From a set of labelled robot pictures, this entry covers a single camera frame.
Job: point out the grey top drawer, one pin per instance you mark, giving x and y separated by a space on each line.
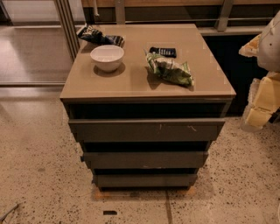
146 130

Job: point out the green chip bag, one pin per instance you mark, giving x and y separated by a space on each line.
170 70

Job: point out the grey drawer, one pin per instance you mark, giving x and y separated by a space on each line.
145 180
145 160
146 130

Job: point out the white ceramic bowl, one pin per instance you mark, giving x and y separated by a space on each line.
107 57

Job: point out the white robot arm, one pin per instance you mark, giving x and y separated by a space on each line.
268 55

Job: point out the dark object at right edge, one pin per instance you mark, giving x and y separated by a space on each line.
275 118

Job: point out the brown drawer cabinet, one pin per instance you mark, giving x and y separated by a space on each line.
133 92

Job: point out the dark blue chip bag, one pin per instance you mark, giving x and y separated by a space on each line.
94 36

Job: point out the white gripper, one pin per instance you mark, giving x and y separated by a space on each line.
270 49

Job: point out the grey bottom drawer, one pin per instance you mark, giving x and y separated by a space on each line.
145 180

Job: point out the black floor socket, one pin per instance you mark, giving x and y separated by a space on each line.
109 212

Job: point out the black snack bar packet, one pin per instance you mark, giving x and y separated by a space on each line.
167 52

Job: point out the grey tool on floor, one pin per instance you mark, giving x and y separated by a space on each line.
4 216

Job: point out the metal railing frame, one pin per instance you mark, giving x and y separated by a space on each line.
215 14

